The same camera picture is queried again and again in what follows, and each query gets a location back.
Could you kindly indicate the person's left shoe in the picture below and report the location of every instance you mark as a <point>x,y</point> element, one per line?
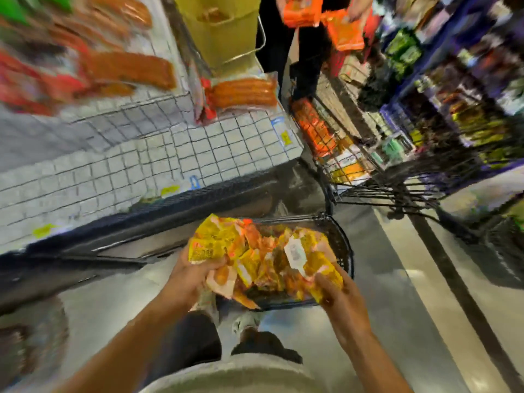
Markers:
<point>206,307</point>

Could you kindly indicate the pile of sausage packets tier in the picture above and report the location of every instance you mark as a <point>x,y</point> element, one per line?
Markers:
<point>33,4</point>

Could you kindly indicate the person's right hand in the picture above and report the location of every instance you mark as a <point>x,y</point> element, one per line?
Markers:
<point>348,311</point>

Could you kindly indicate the large pile of sausage packets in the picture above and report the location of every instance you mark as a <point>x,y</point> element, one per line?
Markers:
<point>33,77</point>

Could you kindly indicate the black shorts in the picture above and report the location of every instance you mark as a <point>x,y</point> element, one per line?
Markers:
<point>196,344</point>

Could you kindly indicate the red label brown sausage pack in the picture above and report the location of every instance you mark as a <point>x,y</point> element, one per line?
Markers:
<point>135,69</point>

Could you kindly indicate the person's left hand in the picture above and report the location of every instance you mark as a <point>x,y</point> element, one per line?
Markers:
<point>190,282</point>

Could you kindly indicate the black shopping basket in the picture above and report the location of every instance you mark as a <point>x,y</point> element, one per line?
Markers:
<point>340,233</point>

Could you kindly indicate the person's right shoe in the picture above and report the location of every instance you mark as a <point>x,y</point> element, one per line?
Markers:
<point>246,321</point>

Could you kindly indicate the tiled white display table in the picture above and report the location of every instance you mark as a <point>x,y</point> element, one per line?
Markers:
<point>123,167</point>

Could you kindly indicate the yellow bin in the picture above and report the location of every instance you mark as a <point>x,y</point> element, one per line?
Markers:
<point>221,28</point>

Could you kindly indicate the person's shoe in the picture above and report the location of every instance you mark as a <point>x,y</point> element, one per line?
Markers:
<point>206,307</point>
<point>246,321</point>

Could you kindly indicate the blue yellow price label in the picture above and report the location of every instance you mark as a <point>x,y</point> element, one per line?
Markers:
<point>284,136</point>
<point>180,188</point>
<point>42,231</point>

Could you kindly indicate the long orange sausage pack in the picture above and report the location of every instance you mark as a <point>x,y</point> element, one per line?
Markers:
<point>241,92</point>

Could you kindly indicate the blue goods rack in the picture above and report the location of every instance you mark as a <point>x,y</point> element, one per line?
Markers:
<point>475,86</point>

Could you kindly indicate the black basket holding groceries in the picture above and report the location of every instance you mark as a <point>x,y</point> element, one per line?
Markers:
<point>499,241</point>

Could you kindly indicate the person's left forearm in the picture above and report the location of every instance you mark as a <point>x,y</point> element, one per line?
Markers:
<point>123,352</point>

